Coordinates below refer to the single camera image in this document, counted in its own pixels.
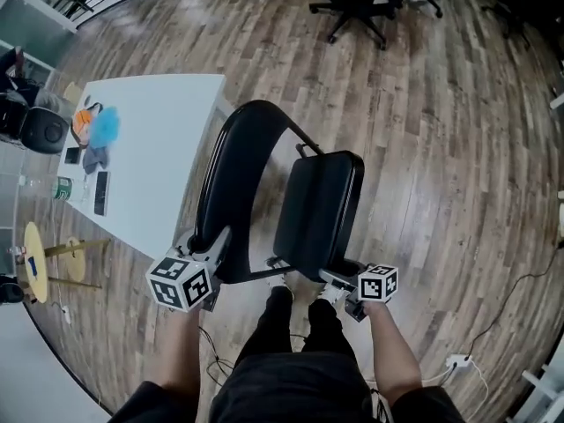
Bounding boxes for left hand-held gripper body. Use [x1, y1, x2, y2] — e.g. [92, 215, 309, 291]
[145, 235, 223, 314]

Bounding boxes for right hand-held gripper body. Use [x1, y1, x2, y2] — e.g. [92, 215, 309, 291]
[324, 263, 400, 324]

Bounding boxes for black folding chair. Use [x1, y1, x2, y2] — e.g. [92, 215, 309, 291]
[192, 99, 367, 286]

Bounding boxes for person's right forearm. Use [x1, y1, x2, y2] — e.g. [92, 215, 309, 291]
[364, 300, 425, 395]

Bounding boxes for person's left forearm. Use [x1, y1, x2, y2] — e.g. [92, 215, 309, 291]
[155, 308, 203, 397]

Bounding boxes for person's right white shoe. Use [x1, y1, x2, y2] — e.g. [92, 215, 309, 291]
[316, 279, 350, 308]

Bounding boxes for person's black trousers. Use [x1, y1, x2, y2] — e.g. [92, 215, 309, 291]
[236, 286, 359, 357]

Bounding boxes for low white table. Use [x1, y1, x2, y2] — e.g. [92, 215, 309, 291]
[56, 73, 227, 260]

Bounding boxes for black smartphone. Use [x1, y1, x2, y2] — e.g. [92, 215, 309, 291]
[93, 170, 111, 217]

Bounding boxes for grey cloth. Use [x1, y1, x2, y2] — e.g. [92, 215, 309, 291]
[81, 145, 110, 176]

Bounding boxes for person's black shirt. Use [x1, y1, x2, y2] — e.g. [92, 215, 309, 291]
[108, 352, 464, 423]

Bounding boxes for green and white can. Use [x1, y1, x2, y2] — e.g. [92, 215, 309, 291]
[52, 175, 85, 204]

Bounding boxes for blue mesh bath sponge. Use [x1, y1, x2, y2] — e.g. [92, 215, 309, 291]
[90, 106, 122, 150]

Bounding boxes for yellow wooden stool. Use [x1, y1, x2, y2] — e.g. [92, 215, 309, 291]
[23, 220, 112, 305]

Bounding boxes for orange and black object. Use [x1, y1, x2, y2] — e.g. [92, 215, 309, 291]
[70, 101, 105, 145]

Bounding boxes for clear plastic bottle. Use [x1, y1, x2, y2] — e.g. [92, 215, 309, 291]
[18, 174, 58, 198]

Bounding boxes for black round speaker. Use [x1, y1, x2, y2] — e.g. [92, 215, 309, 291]
[19, 107, 72, 155]

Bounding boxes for thin black tangled cable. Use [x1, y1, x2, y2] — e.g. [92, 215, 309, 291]
[197, 323, 249, 388]

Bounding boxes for long black floor cable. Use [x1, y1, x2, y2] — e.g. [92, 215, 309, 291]
[465, 243, 564, 357]

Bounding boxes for white floor cable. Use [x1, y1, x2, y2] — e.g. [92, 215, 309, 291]
[421, 362, 491, 410]

